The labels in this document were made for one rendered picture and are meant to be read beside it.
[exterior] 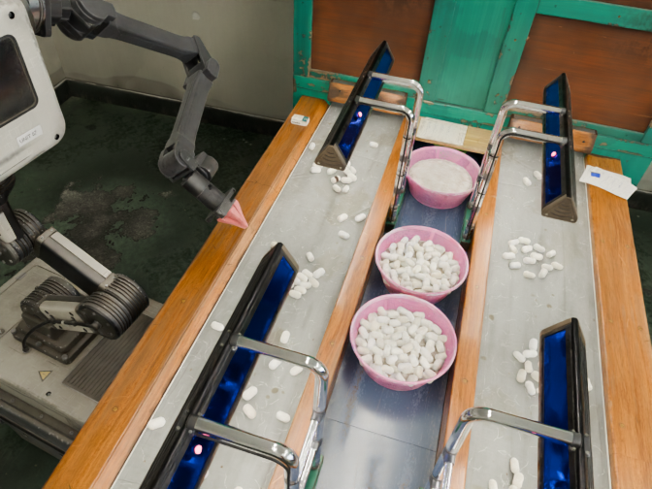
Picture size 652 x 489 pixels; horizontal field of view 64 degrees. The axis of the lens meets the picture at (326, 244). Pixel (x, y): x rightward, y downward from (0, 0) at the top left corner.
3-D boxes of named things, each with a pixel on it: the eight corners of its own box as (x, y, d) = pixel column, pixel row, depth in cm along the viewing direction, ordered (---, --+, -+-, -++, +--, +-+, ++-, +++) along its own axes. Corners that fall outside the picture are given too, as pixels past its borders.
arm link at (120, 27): (187, 52, 164) (209, 35, 159) (200, 91, 162) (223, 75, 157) (49, 7, 125) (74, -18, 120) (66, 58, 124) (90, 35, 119)
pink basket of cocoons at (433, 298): (378, 316, 146) (382, 295, 139) (366, 247, 164) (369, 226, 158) (471, 313, 148) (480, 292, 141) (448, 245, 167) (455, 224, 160)
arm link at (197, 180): (175, 186, 136) (186, 175, 133) (185, 172, 141) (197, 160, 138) (195, 204, 138) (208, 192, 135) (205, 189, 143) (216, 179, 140)
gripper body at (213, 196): (238, 190, 142) (216, 172, 140) (222, 215, 135) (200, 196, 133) (225, 201, 146) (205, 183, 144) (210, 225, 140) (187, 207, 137)
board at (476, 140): (403, 137, 192) (404, 135, 191) (410, 116, 202) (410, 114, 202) (494, 156, 187) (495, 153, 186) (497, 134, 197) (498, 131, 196)
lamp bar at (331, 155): (313, 165, 133) (314, 141, 128) (371, 58, 175) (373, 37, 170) (344, 172, 131) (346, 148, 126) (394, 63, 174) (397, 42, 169)
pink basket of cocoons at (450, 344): (335, 385, 130) (337, 365, 124) (361, 305, 149) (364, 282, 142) (440, 416, 126) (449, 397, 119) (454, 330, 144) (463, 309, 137)
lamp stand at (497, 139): (457, 249, 166) (498, 129, 134) (464, 210, 179) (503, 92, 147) (518, 265, 163) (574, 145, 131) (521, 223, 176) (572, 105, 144)
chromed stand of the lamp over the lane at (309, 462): (205, 527, 106) (170, 430, 75) (244, 437, 120) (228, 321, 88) (293, 559, 103) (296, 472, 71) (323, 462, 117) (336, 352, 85)
